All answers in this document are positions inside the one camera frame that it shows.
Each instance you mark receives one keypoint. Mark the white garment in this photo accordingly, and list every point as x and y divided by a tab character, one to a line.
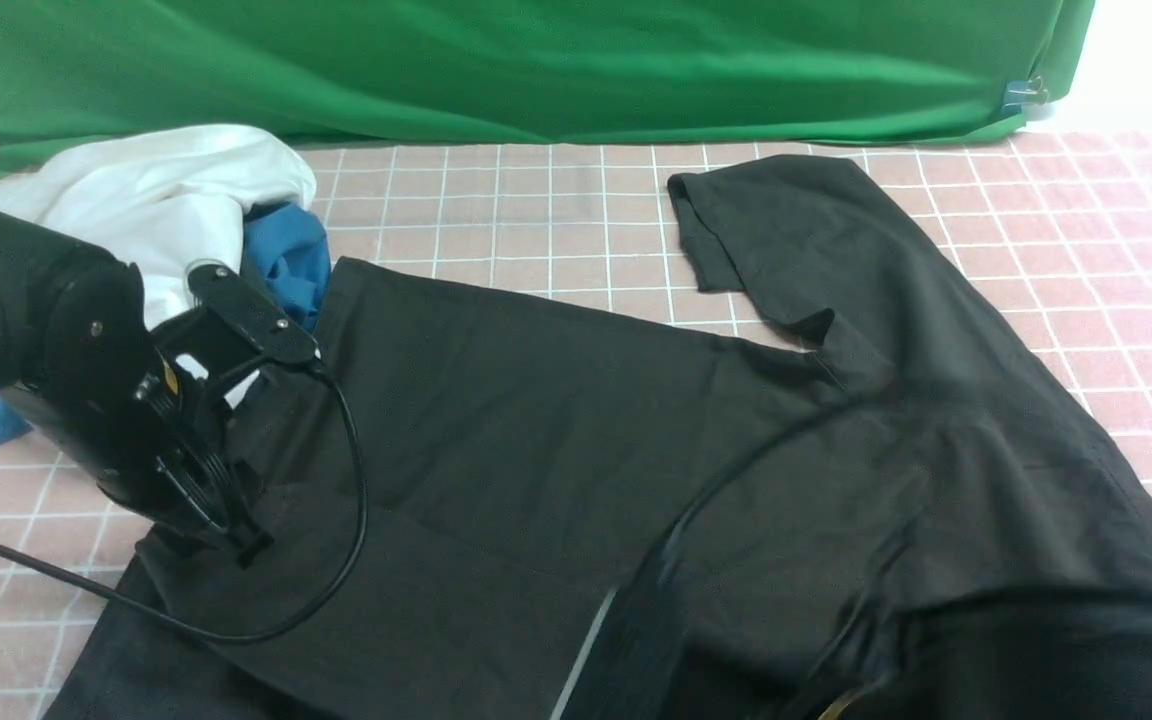
241	163

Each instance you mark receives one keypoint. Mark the blue binder clip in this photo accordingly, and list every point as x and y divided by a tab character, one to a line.
1020	96

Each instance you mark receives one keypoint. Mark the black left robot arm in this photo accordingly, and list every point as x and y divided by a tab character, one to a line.
31	257

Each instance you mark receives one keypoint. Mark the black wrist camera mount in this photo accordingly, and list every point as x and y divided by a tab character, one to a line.
246	315

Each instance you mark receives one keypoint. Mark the blue garment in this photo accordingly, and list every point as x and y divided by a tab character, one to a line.
280	246

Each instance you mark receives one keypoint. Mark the green backdrop cloth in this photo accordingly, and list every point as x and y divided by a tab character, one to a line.
850	72

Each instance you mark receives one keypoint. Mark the pink grid table mat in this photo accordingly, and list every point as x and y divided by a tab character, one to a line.
1055	228

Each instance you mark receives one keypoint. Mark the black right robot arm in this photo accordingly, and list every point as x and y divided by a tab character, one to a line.
1037	652

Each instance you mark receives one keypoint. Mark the gray long-sleeve top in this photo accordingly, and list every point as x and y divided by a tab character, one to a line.
523	455

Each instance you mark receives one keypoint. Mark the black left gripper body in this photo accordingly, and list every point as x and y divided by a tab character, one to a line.
138	423

